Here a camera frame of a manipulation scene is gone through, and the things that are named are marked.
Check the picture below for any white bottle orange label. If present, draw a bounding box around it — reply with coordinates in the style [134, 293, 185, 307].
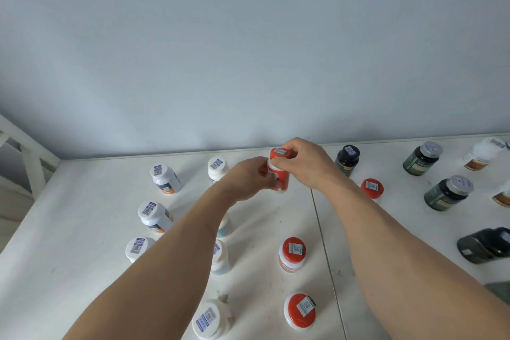
[125, 236, 157, 264]
[137, 201, 174, 235]
[149, 164, 182, 196]

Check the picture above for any black bottle black cap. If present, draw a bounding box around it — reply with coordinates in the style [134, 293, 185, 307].
[334, 144, 361, 178]
[456, 227, 510, 265]

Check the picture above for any person's right forearm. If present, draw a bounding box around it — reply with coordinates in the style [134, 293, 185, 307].
[314, 176, 510, 340]

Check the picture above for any green bottle grey cap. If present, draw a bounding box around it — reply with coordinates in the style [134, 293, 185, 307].
[402, 141, 444, 176]
[484, 280, 510, 307]
[423, 175, 475, 212]

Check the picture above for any person's left hand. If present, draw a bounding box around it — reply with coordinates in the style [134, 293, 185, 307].
[215, 156, 278, 203]

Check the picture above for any red bottle red cap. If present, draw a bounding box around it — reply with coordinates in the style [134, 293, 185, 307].
[258, 147, 292, 194]
[283, 292, 317, 331]
[278, 236, 308, 274]
[360, 178, 385, 203]

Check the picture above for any person's right hand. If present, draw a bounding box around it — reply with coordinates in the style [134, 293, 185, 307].
[270, 137, 346, 193]

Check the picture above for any person's left forearm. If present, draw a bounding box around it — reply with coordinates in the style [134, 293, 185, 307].
[62, 188, 240, 340]

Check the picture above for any white metal shelf rack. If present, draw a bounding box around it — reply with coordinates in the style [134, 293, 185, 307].
[0, 0, 510, 340]

